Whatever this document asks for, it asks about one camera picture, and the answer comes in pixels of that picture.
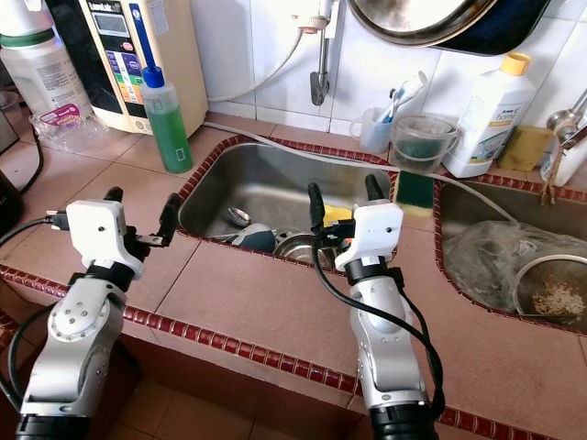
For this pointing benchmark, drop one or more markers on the steel plate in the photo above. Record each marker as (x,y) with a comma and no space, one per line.
(295,249)

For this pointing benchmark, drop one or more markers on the teal cup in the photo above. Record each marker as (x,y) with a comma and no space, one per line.
(255,240)

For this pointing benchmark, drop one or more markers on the green yellow sponge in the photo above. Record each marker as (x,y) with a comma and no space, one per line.
(415,188)

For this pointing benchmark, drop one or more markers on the white toothbrush cup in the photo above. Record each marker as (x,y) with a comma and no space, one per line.
(365,133)

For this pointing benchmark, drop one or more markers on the steel sink basin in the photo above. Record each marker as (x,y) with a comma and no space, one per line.
(481,206)
(261,179)

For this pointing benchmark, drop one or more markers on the steel spoon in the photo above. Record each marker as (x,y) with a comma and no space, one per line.
(237,216)

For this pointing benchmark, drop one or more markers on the green dish soap bottle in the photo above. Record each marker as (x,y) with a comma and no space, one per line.
(170,137)

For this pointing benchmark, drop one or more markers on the clear plastic box pink label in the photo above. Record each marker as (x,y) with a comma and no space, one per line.
(66,128)

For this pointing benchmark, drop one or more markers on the black electric kettle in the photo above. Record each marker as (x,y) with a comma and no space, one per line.
(11,202)

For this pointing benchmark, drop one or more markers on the white blue toothbrush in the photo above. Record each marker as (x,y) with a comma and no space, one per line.
(405,92)

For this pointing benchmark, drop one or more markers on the white jar green band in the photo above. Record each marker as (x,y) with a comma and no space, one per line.
(46,82)

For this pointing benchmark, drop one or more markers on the white detergent bottle yellow cap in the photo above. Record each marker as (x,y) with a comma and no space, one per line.
(486,119)

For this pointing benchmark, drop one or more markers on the beige water purifier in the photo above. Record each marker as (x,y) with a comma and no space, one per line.
(183,64)

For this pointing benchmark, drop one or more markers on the steel wok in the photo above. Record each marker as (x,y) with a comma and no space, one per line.
(408,20)

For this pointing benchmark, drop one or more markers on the chrome sink faucet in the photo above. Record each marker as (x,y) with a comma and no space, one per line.
(567,147)

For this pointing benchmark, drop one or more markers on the steel strainer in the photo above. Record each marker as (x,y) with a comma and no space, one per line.
(550,293)

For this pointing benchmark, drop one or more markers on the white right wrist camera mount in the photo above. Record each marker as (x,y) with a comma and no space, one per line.
(376,234)

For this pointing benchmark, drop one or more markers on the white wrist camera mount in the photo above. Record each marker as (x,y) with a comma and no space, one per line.
(101,234)
(376,234)

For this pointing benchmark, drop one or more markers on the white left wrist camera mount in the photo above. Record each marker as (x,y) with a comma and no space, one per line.
(101,234)

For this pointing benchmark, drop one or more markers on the metal wall tap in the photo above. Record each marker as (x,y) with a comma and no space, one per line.
(319,78)

